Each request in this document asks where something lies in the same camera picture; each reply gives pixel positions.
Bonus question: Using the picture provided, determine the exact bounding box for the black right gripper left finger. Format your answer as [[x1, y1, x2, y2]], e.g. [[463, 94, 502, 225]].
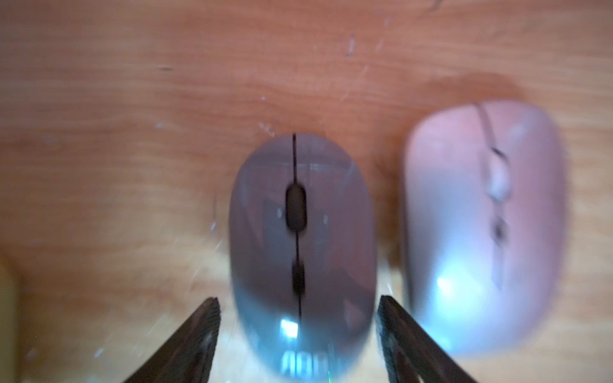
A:
[[125, 297, 221, 383]]

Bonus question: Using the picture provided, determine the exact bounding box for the white pink computer mouse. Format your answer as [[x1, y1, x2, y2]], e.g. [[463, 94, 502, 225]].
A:
[[401, 100, 568, 355]]

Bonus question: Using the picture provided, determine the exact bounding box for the grey black computer mouse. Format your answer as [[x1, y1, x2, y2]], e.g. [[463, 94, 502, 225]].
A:
[[229, 133, 378, 382]]

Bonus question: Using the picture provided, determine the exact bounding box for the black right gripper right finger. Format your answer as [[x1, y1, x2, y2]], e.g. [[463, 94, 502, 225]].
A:
[[376, 295, 476, 383]]

